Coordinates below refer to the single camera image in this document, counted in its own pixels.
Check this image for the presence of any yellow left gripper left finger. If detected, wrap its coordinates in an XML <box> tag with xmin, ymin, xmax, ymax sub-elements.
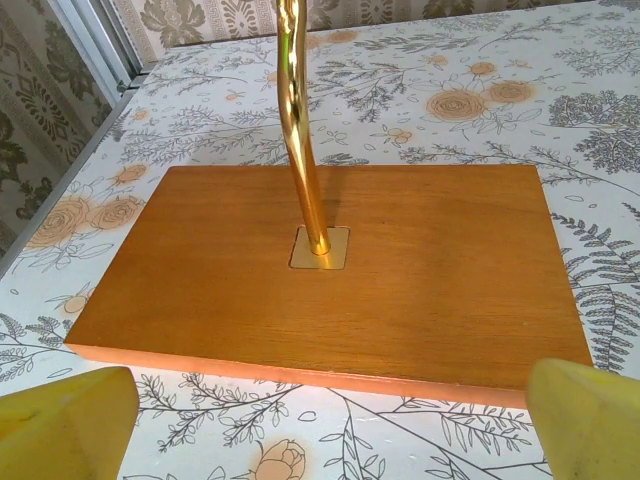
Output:
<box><xmin>0</xmin><ymin>366</ymin><xmax>139</xmax><ymax>480</ymax></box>

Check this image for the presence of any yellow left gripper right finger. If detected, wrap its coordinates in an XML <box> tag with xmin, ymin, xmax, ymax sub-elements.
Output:
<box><xmin>528</xmin><ymin>357</ymin><xmax>640</xmax><ymax>480</ymax></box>

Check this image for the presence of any gold wire stand wooden base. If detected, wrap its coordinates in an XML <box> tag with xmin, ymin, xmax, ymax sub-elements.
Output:
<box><xmin>64</xmin><ymin>0</ymin><xmax>595</xmax><ymax>410</ymax></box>

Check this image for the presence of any aluminium table side rail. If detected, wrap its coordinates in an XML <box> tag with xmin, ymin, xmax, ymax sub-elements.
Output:
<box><xmin>0</xmin><ymin>74</ymin><xmax>146</xmax><ymax>281</ymax></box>

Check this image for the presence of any aluminium frame post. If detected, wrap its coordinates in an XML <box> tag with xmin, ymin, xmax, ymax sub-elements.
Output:
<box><xmin>49</xmin><ymin>0</ymin><xmax>151</xmax><ymax>94</ymax></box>

